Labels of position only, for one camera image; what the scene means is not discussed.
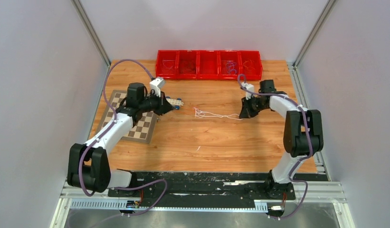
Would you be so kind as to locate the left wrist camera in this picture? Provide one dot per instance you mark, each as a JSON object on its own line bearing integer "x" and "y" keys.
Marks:
{"x": 156, "y": 85}

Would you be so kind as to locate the aluminium front rail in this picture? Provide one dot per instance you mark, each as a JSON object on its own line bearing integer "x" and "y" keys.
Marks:
{"x": 300, "y": 192}

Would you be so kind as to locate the checkered chessboard mat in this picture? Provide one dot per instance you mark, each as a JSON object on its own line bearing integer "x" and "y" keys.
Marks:
{"x": 141, "y": 133}

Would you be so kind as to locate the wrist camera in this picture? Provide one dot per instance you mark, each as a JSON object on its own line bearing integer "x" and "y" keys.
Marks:
{"x": 156, "y": 85}
{"x": 249, "y": 90}

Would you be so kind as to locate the right aluminium frame post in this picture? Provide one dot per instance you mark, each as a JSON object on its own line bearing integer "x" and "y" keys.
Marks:
{"x": 314, "y": 32}

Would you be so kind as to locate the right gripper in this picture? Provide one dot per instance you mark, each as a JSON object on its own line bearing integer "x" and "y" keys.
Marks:
{"x": 246, "y": 112}

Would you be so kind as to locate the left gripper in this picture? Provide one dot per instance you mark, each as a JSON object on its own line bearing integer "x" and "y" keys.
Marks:
{"x": 163, "y": 106}

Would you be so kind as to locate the aluminium frame post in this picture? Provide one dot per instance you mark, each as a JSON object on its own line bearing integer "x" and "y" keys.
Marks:
{"x": 314, "y": 32}
{"x": 91, "y": 31}

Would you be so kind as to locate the left aluminium frame post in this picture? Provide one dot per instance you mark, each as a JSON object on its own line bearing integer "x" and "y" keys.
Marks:
{"x": 91, "y": 31}

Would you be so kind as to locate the red bin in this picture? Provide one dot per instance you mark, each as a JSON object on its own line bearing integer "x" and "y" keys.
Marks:
{"x": 229, "y": 62}
{"x": 251, "y": 64}
{"x": 187, "y": 65}
{"x": 166, "y": 63}
{"x": 208, "y": 65}

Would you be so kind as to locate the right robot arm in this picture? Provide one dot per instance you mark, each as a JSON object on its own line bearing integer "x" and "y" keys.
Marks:
{"x": 303, "y": 131}

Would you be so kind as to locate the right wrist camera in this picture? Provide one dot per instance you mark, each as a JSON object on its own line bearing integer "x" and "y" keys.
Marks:
{"x": 249, "y": 90}

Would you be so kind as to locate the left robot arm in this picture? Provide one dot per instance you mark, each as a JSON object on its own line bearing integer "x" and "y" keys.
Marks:
{"x": 88, "y": 164}

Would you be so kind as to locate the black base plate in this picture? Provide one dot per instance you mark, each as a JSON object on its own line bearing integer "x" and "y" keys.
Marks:
{"x": 199, "y": 189}

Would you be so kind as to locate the white toy car blue wheels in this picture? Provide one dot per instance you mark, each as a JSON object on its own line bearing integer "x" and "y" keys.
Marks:
{"x": 176, "y": 103}

